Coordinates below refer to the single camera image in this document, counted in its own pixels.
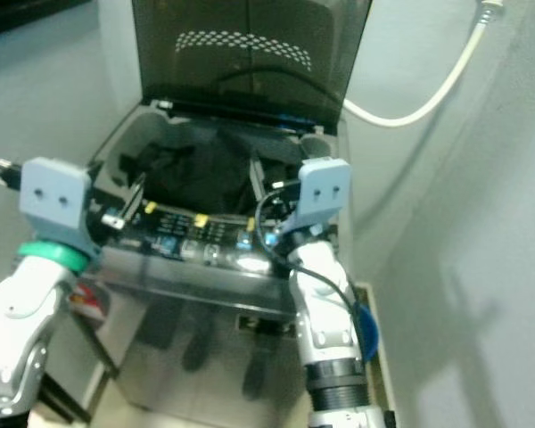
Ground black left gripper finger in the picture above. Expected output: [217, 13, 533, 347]
[123, 173, 149, 220]

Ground black clothes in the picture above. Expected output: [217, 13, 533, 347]
[116, 132, 304, 215]

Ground silver top-load washing machine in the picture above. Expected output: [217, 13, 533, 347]
[76, 96, 374, 422]

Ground black washer control panel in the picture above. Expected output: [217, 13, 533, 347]
[116, 203, 292, 270]

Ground dark translucent washer lid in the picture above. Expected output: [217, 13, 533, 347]
[130, 0, 374, 126]

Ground blue round object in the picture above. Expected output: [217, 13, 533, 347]
[353, 299, 381, 363]

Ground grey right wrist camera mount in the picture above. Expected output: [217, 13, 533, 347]
[292, 158, 354, 235]

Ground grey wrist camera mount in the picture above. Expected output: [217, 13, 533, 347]
[20, 157, 95, 265]
[292, 158, 354, 235]

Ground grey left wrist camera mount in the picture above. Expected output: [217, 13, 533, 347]
[20, 157, 95, 265]

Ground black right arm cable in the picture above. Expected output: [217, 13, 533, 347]
[253, 185, 363, 324]

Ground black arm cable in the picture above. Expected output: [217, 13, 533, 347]
[253, 185, 363, 324]
[0, 158, 29, 190]

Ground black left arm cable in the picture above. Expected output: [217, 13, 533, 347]
[0, 158, 29, 190]

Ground white water hose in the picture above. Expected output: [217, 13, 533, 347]
[343, 0, 506, 128]

